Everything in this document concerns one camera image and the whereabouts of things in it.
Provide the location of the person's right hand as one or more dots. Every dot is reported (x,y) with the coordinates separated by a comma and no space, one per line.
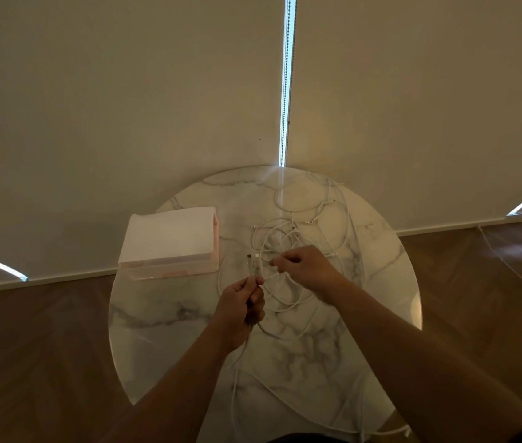
(311,272)

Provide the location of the person's left hand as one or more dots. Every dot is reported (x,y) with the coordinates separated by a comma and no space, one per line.
(240,309)

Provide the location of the white pink box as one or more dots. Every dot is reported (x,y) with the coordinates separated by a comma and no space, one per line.
(169,235)

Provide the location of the person's right forearm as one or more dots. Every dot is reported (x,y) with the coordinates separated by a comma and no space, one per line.
(427,378)

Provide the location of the person's left forearm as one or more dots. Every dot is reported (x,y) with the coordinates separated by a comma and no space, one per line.
(178,401)

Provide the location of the round marble table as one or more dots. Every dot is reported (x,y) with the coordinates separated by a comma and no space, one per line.
(159,346)

